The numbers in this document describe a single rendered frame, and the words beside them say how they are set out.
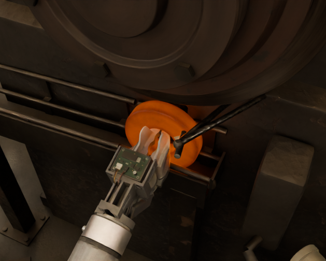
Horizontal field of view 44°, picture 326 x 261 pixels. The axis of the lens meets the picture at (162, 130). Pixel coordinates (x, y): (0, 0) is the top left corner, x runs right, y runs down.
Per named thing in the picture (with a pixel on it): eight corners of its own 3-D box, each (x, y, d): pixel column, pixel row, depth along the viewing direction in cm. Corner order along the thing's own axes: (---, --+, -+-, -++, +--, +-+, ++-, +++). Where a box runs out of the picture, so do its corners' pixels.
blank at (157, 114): (159, 163, 88) (153, 174, 86) (117, 110, 82) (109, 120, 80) (217, 152, 78) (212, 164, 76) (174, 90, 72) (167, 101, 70)
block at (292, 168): (251, 199, 90) (273, 127, 72) (287, 212, 87) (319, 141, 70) (237, 239, 83) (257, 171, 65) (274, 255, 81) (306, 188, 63)
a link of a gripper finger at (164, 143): (178, 115, 72) (157, 159, 68) (180, 131, 77) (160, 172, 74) (162, 110, 73) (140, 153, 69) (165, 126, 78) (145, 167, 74)
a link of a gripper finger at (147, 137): (162, 110, 73) (140, 153, 69) (165, 126, 78) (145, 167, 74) (147, 105, 74) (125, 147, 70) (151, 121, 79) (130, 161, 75)
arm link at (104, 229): (125, 259, 68) (84, 241, 70) (137, 234, 70) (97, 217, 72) (116, 250, 61) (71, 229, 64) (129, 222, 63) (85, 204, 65)
